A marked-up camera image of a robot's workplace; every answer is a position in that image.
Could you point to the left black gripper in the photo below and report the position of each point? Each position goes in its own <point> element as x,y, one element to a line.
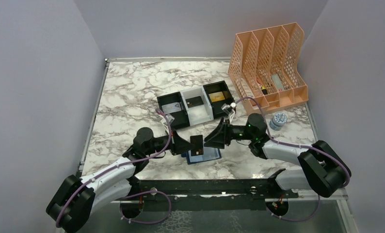
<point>173,143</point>

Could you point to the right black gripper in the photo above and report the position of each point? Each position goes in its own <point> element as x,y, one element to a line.
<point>227,134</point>

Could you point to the navy blue card holder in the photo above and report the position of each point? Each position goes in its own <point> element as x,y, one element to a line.
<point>208,155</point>

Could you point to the black credit card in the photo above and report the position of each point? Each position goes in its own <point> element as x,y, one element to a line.
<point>197,141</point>
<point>194,102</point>

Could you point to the silver credit card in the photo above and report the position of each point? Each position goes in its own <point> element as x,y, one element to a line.
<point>172,108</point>

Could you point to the black white three-compartment tray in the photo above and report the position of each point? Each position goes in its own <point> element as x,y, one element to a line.
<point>209,111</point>

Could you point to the orange plastic file organizer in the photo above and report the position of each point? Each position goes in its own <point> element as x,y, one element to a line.
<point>257,55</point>

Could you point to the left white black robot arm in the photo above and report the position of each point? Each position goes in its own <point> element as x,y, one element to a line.
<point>78,198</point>

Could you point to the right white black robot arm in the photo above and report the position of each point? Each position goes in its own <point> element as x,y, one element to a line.
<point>321,169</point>

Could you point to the gold credit card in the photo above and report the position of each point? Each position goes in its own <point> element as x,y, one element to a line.
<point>216,96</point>

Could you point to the small white blue jar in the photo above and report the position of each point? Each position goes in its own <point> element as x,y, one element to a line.
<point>278,121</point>

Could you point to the yellow black item in organizer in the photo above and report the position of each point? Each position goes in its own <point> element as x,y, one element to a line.
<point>264,90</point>

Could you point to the grey box in organizer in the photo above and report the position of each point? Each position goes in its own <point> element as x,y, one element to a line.
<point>277,82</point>

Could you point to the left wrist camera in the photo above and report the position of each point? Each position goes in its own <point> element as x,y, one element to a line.
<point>169,119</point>

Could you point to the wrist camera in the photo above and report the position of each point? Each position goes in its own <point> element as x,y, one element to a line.
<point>230,110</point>
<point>169,119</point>

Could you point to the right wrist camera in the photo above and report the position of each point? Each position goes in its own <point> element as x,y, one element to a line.
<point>230,110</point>

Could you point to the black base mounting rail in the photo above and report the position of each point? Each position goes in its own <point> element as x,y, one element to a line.
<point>264,188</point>

